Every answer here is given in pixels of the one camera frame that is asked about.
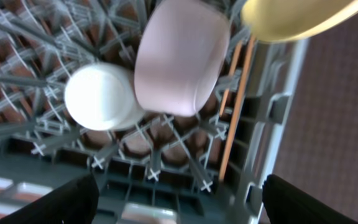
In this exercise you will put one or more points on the yellow round plate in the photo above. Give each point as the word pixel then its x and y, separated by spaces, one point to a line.
pixel 288 20

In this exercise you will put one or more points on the plain wooden chopstick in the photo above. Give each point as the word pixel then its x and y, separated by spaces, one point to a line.
pixel 237 107

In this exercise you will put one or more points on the patterned wooden chopstick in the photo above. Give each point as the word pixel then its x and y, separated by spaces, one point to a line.
pixel 230 77

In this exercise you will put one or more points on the white pinkish bowl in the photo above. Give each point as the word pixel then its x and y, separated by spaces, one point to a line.
pixel 180 57

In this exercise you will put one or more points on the dark brown serving tray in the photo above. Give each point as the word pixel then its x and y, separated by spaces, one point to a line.
pixel 319 149

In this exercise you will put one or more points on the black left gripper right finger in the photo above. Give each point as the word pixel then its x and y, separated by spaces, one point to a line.
pixel 285 203

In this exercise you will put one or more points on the grey plastic dishwasher rack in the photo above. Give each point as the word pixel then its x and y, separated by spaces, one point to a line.
pixel 166 162

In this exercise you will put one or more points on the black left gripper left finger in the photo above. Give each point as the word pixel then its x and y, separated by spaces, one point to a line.
pixel 74 202

